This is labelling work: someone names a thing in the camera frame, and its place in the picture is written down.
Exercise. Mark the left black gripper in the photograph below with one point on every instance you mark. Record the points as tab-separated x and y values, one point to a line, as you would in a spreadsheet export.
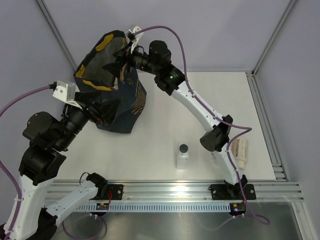
106	109

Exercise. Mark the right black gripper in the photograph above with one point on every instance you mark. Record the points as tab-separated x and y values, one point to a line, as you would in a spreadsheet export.
125	55

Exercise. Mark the dark blue canvas bag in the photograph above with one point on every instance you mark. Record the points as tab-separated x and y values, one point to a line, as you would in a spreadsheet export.
117	96

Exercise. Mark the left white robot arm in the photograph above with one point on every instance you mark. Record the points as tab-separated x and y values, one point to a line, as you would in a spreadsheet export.
49	138

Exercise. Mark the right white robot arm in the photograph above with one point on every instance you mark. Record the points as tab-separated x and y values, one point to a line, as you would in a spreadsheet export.
172	81

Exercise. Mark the clear bottle black cap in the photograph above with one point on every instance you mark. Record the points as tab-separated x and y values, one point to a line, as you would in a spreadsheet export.
182	155

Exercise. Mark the cream Murrayle bottle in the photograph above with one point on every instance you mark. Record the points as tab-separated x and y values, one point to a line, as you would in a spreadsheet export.
239	150

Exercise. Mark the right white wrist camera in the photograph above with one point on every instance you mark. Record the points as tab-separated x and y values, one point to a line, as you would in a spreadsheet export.
133	37

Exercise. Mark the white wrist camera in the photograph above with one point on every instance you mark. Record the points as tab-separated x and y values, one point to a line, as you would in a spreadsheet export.
66	93
133	37

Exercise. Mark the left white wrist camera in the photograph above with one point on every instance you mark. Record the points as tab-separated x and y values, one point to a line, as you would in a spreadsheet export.
66	93

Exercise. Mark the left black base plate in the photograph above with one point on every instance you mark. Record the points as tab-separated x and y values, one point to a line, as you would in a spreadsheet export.
115	191

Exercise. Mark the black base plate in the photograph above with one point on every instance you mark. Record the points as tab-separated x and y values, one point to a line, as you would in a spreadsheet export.
224	192
115	191

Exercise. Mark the aluminium mounting rail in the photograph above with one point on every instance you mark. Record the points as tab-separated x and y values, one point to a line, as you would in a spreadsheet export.
198	191

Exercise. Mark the slotted grey cable duct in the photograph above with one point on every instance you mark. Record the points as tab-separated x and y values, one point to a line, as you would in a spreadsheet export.
156	207

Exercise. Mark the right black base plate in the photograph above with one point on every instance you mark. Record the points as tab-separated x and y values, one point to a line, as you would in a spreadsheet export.
224	192

